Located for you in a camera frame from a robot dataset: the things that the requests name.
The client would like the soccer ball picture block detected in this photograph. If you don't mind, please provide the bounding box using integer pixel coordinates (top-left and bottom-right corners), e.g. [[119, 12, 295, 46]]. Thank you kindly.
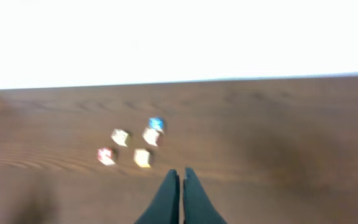
[[111, 129, 130, 147]]

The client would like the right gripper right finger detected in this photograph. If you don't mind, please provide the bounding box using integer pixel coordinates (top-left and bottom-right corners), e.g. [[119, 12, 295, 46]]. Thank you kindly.
[[183, 167, 227, 224]]

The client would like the yellow sided picture block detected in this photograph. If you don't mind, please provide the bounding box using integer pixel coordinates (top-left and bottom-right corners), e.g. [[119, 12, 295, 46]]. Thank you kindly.
[[134, 149, 152, 168]]

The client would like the red letter A block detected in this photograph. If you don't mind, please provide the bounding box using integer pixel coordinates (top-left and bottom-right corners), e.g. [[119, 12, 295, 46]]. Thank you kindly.
[[97, 147, 116, 166]]

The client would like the plain block beside blue block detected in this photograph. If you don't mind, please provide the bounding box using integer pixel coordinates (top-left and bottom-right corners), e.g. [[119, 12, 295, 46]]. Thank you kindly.
[[142, 128, 163, 147]]

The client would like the blue top wooden block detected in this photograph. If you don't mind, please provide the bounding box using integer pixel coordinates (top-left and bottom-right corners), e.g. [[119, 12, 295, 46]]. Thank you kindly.
[[149, 117, 165, 133]]

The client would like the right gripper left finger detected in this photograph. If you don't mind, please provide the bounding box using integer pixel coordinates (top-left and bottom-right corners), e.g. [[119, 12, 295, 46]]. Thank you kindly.
[[135, 169, 180, 224]]

